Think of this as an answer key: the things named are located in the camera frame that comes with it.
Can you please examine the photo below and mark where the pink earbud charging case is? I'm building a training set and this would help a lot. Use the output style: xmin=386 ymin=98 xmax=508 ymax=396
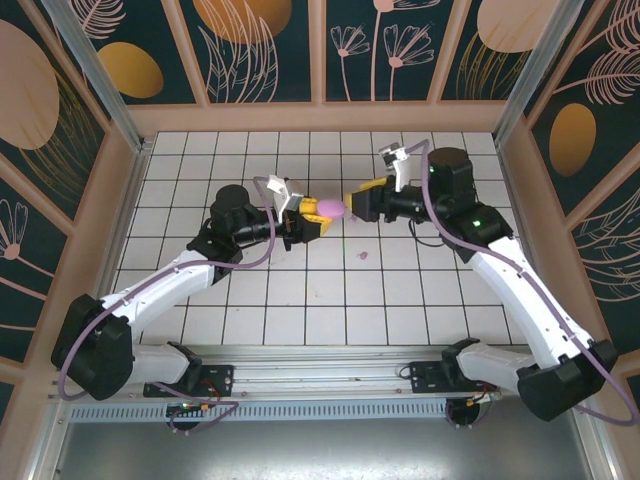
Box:
xmin=316 ymin=198 xmax=346 ymax=220

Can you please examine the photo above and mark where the grey metal sheet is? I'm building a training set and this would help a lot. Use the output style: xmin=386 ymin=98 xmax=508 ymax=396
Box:
xmin=29 ymin=394 xmax=614 ymax=480

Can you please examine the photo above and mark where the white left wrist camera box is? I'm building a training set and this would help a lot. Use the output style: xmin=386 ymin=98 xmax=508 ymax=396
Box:
xmin=266 ymin=173 xmax=307 ymax=217

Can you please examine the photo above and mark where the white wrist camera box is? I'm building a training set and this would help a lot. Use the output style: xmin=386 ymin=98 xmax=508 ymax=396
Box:
xmin=266 ymin=173 xmax=307 ymax=217
xmin=378 ymin=141 xmax=414 ymax=192

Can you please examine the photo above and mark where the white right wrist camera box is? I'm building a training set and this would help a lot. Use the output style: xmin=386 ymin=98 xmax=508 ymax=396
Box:
xmin=378 ymin=141 xmax=414 ymax=192

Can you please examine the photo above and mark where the aluminium corner post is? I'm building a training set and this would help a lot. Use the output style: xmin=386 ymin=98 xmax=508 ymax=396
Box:
xmin=38 ymin=0 xmax=152 ymax=154
xmin=492 ymin=0 xmax=587 ymax=147

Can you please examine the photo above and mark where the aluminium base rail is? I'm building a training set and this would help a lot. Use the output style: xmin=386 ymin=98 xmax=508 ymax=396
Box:
xmin=47 ymin=342 xmax=596 ymax=404

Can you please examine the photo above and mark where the grey slotted cable duct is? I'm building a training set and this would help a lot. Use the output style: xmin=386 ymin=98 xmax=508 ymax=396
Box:
xmin=67 ymin=399 xmax=451 ymax=422

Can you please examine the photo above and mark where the black round cable port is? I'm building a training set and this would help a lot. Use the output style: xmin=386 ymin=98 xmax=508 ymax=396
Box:
xmin=446 ymin=397 xmax=494 ymax=430
xmin=165 ymin=399 xmax=212 ymax=432

